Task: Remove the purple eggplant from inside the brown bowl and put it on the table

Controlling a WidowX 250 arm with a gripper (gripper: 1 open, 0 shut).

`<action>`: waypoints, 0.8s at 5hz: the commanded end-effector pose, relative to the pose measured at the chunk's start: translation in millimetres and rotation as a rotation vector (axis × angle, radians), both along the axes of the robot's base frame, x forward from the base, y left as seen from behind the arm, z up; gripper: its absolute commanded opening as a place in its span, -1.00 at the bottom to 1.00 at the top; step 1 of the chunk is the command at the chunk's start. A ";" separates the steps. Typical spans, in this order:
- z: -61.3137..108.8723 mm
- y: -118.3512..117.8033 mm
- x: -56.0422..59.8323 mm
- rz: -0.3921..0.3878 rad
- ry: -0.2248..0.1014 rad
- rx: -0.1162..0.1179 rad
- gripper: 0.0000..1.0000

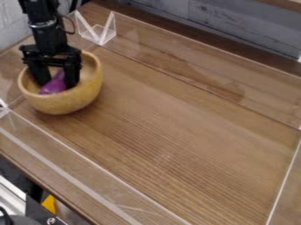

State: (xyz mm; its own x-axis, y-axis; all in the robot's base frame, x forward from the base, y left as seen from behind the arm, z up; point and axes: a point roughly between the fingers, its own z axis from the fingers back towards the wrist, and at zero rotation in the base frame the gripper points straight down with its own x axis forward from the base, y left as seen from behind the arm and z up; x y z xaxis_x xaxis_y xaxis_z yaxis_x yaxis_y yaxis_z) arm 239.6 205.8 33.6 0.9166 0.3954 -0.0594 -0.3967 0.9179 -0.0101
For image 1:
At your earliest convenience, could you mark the purple toy eggplant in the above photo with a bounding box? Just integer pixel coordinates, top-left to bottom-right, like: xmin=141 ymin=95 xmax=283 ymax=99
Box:
xmin=39 ymin=69 xmax=66 ymax=95

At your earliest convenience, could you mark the clear acrylic corner bracket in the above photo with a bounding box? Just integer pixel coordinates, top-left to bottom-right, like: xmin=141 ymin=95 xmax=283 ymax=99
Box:
xmin=74 ymin=11 xmax=117 ymax=46

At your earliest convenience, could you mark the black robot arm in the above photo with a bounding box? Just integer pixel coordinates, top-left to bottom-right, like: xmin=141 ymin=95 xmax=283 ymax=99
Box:
xmin=18 ymin=0 xmax=82 ymax=89

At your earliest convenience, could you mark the clear acrylic table barrier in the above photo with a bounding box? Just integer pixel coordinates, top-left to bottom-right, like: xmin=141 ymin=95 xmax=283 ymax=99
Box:
xmin=0 ymin=16 xmax=301 ymax=225

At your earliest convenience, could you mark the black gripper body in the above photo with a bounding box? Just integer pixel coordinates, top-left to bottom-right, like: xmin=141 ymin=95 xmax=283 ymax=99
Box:
xmin=18 ymin=25 xmax=83 ymax=71

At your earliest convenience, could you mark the black metal equipment base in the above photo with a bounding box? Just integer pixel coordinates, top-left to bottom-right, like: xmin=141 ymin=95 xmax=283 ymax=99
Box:
xmin=24 ymin=196 xmax=74 ymax=225

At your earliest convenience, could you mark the yellow sticker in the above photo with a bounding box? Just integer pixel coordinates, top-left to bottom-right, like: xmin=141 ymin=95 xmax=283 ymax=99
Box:
xmin=42 ymin=195 xmax=56 ymax=214

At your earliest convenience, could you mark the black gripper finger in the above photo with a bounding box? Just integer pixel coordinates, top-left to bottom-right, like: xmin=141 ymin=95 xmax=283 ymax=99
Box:
xmin=63 ymin=62 xmax=82 ymax=89
xmin=28 ymin=62 xmax=52 ymax=85

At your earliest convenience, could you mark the brown wooden bowl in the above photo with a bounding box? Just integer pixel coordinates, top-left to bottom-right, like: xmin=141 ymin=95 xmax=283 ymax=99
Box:
xmin=18 ymin=51 xmax=103 ymax=115

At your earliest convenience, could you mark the black cable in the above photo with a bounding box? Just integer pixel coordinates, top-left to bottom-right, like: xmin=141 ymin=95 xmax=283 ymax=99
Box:
xmin=0 ymin=206 xmax=15 ymax=225

